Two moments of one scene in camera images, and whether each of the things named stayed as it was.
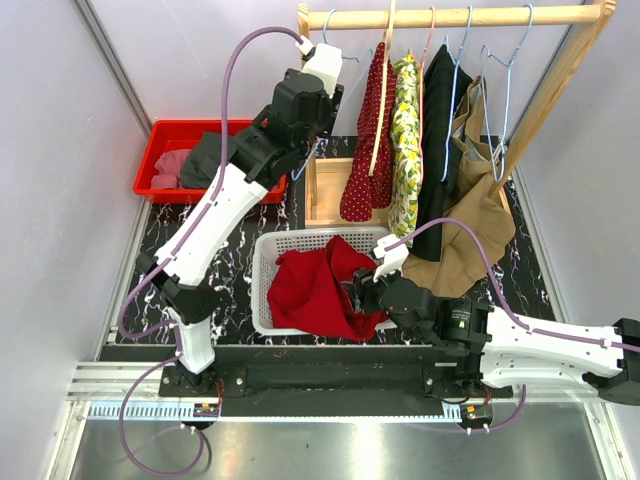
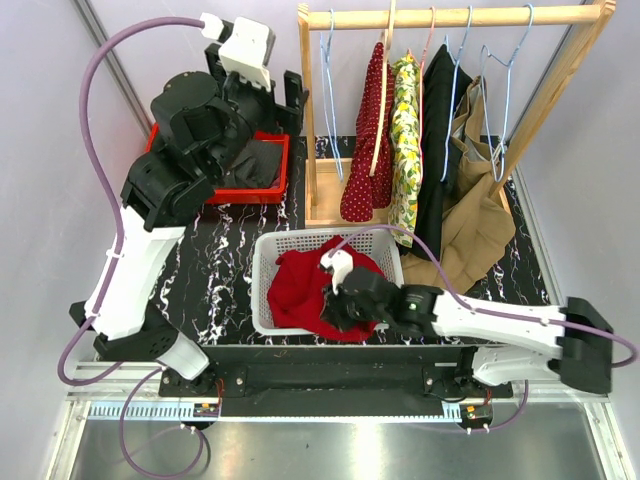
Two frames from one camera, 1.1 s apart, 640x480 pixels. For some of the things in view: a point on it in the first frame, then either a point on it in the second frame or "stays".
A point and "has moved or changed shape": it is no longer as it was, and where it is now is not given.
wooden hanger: (384, 80) stays
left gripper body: (327, 112) → (259, 104)
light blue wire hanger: (365, 56) has moved or changed shape
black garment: (445, 87) stays
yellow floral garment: (405, 149) stays
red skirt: (307, 292) stays
